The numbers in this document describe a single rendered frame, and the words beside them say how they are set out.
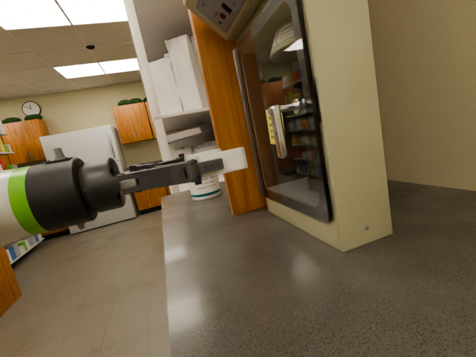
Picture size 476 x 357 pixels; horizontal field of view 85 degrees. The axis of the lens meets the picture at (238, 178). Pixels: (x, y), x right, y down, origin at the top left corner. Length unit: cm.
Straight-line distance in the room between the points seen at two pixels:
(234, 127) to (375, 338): 59
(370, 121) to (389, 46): 46
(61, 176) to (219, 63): 53
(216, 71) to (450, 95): 58
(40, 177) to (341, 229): 45
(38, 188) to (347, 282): 42
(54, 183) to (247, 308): 30
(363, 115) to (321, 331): 33
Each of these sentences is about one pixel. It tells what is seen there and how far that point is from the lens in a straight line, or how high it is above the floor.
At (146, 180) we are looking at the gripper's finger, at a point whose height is 114.
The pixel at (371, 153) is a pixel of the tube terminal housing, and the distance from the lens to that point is 50.
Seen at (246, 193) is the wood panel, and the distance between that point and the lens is 78.
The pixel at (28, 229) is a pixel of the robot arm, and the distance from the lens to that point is 42.
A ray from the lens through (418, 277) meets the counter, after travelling 44.
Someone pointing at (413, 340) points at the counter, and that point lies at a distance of 35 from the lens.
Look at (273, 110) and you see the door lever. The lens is 45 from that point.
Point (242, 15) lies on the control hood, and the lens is 64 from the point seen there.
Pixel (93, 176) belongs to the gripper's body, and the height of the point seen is 116.
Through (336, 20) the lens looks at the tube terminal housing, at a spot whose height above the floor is 131.
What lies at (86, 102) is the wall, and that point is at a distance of 614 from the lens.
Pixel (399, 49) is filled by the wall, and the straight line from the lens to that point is 91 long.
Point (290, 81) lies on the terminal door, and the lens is 49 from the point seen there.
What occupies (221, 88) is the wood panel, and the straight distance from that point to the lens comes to 77.
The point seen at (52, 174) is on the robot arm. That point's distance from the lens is 40.
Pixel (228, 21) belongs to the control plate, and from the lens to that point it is 68.
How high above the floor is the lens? 117
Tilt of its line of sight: 10 degrees down
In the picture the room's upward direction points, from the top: 12 degrees counter-clockwise
